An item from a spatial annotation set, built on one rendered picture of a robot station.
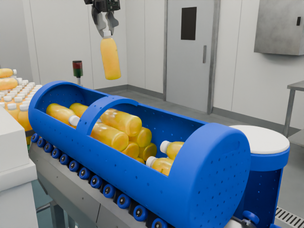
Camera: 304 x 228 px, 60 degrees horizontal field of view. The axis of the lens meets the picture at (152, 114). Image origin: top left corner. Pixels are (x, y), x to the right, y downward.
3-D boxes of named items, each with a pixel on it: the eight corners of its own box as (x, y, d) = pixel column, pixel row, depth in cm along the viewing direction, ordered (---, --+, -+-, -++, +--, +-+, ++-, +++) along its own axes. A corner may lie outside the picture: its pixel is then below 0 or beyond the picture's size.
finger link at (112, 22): (118, 35, 107) (111, 12, 102) (109, 35, 111) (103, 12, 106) (124, 33, 109) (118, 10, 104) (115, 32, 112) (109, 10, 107)
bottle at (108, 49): (102, 80, 114) (94, 36, 107) (109, 76, 120) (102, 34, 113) (117, 80, 112) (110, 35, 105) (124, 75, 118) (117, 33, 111)
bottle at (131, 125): (125, 120, 82) (93, 108, 95) (127, 140, 85) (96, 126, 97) (142, 113, 87) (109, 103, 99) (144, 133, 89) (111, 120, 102)
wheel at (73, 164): (78, 161, 98) (82, 163, 99) (72, 157, 101) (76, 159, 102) (72, 173, 97) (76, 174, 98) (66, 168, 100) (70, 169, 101)
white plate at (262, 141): (206, 140, 104) (206, 143, 105) (282, 158, 89) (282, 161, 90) (230, 121, 126) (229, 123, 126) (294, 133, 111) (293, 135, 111)
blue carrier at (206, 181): (178, 263, 57) (198, 137, 51) (26, 143, 116) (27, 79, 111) (240, 219, 77) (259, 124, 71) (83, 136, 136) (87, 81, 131)
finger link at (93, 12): (93, 24, 103) (93, 0, 100) (91, 24, 104) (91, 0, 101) (103, 25, 106) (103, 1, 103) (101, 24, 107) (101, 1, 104)
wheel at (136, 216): (147, 208, 72) (151, 209, 74) (136, 201, 75) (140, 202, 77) (140, 224, 71) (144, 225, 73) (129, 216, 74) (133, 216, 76)
